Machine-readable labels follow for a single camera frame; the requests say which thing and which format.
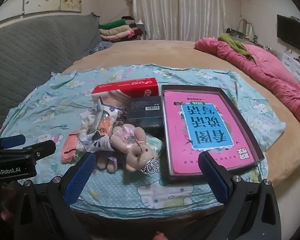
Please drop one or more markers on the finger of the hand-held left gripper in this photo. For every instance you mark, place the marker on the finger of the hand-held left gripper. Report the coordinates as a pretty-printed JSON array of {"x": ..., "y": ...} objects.
[
  {"x": 12, "y": 140},
  {"x": 41, "y": 148}
]

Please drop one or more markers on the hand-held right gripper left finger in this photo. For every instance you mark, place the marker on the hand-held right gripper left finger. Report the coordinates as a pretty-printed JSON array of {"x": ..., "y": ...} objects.
[{"x": 80, "y": 177}]

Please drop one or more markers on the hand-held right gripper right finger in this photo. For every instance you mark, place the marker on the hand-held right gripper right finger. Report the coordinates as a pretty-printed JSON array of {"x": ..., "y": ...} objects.
[{"x": 213, "y": 180}]

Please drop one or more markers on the plush bear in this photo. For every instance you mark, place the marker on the plush bear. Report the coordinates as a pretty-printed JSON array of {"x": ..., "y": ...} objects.
[
  {"x": 107, "y": 162},
  {"x": 130, "y": 140}
]

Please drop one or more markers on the dark shallow box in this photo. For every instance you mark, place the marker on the dark shallow box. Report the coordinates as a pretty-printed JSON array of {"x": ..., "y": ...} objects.
[{"x": 236, "y": 120}]

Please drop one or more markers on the coral pink cloth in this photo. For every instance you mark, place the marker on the coral pink cloth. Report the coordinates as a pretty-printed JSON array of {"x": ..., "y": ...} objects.
[{"x": 68, "y": 150}]

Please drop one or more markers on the white plastic packet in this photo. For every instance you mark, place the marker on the white plastic packet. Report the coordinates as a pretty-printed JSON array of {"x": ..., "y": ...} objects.
[{"x": 100, "y": 142}]

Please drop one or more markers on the cartoon cat printed blanket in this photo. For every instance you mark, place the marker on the cartoon cat printed blanket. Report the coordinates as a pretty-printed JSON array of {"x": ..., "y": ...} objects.
[{"x": 52, "y": 100}]

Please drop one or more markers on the clear bag with orange item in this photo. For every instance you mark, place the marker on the clear bag with orange item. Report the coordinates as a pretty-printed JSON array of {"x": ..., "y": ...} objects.
[{"x": 106, "y": 122}]

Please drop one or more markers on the silver tiara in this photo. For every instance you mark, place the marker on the silver tiara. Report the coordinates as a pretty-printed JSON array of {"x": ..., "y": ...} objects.
[{"x": 151, "y": 167}]

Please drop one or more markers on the green tissue packet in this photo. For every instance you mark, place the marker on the green tissue packet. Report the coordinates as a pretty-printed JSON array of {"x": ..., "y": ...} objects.
[{"x": 156, "y": 142}]

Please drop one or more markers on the pink book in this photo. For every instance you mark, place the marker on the pink book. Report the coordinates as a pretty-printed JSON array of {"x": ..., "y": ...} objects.
[{"x": 172, "y": 120}]

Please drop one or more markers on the black box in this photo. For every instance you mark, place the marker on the black box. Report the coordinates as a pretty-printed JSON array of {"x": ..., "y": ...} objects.
[{"x": 146, "y": 115}]

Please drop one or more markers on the grey quilted headboard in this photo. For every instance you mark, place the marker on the grey quilted headboard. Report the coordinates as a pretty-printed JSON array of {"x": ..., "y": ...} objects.
[{"x": 27, "y": 50}]

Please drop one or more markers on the red and white tissue box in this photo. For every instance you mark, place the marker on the red and white tissue box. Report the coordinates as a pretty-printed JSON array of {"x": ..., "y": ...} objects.
[{"x": 125, "y": 87}]

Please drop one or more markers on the dark patterned cloth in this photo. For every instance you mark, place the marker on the dark patterned cloth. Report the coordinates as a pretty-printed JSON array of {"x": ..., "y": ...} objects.
[{"x": 102, "y": 47}]

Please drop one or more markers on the pink quilt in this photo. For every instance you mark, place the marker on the pink quilt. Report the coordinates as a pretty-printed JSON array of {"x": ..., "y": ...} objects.
[{"x": 265, "y": 65}]

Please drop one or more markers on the green cloth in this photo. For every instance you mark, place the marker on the green cloth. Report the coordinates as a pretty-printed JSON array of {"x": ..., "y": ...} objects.
[{"x": 233, "y": 42}]

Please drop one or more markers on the stack of folded clothes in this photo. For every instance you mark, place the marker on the stack of folded clothes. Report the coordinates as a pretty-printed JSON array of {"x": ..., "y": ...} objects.
[{"x": 115, "y": 30}]

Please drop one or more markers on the white cabinet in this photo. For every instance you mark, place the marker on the white cabinet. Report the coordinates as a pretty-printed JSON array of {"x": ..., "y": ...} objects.
[{"x": 293, "y": 65}]

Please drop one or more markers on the black television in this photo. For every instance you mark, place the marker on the black television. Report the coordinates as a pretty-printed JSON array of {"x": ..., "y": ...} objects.
[{"x": 290, "y": 33}]

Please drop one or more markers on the white curtain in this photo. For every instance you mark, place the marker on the white curtain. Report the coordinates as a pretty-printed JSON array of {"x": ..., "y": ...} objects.
[{"x": 180, "y": 7}]

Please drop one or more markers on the wall mirror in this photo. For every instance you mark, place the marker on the wall mirror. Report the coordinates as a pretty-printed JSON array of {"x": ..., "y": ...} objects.
[{"x": 245, "y": 27}]

